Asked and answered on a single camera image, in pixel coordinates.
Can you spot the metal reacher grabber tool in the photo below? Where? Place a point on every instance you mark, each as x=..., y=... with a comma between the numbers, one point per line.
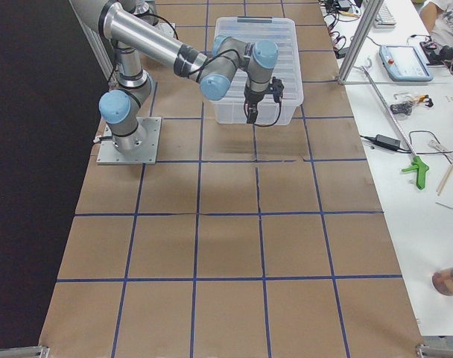
x=417, y=164

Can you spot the white keyboard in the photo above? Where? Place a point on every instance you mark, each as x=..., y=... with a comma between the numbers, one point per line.
x=384, y=18

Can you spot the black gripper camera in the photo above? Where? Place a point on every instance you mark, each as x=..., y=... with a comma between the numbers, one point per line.
x=276, y=89

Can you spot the wooden chopsticks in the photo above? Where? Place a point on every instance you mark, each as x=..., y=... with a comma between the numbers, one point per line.
x=444, y=179

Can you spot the silver allen key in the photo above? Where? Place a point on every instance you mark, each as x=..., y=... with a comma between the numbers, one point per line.
x=448, y=206

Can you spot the yellow black small tool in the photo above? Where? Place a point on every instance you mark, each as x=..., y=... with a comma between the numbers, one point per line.
x=424, y=100

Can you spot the aluminium frame post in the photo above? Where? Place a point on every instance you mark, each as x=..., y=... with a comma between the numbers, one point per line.
x=366, y=22

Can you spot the blue teach pendant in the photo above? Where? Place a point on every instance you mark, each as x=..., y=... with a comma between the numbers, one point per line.
x=403, y=63

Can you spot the clear plastic storage box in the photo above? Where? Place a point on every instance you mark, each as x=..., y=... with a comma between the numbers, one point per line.
x=231, y=108

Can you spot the black power adapter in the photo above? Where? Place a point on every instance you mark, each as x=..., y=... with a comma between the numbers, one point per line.
x=385, y=142

